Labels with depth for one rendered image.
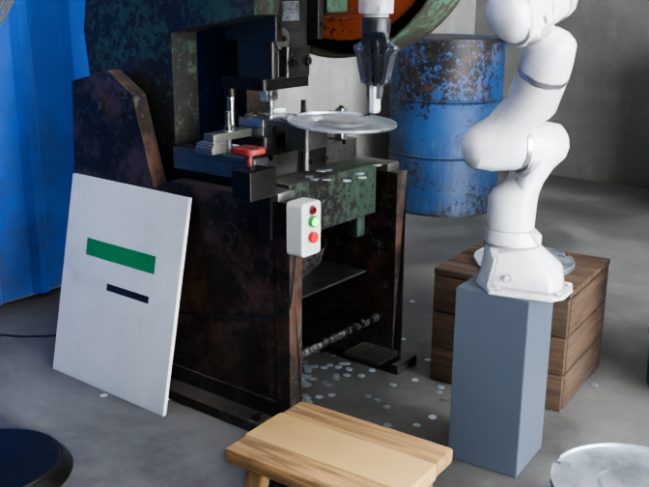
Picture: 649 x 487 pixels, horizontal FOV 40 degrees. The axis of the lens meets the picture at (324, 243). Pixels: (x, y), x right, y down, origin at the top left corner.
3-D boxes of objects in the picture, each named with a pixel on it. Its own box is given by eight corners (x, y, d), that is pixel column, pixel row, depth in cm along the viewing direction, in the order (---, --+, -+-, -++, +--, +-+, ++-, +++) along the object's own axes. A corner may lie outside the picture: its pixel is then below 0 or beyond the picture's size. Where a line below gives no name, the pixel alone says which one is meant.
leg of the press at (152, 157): (309, 428, 238) (309, 86, 213) (281, 444, 229) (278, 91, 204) (89, 344, 292) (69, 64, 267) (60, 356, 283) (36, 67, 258)
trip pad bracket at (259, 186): (277, 240, 223) (276, 162, 217) (251, 248, 215) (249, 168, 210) (259, 236, 226) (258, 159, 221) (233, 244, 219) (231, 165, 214)
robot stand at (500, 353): (541, 446, 229) (555, 280, 216) (516, 478, 214) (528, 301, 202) (476, 428, 238) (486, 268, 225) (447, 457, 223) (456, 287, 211)
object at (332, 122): (366, 138, 217) (367, 135, 216) (266, 124, 230) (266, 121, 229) (413, 123, 241) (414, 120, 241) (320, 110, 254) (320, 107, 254)
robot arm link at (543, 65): (578, 82, 191) (608, 9, 179) (527, 103, 182) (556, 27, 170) (513, 37, 200) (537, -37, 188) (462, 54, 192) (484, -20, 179)
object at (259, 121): (297, 129, 255) (297, 113, 254) (263, 136, 243) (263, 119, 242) (274, 127, 260) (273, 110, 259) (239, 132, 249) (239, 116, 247)
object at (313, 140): (368, 170, 242) (369, 120, 238) (337, 179, 232) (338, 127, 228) (296, 158, 257) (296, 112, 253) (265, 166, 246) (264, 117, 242)
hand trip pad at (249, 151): (268, 178, 215) (268, 146, 213) (251, 182, 211) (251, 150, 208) (246, 174, 219) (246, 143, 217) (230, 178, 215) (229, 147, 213)
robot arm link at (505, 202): (571, 228, 208) (580, 123, 201) (499, 234, 203) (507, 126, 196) (546, 216, 218) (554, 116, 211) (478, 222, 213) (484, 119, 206)
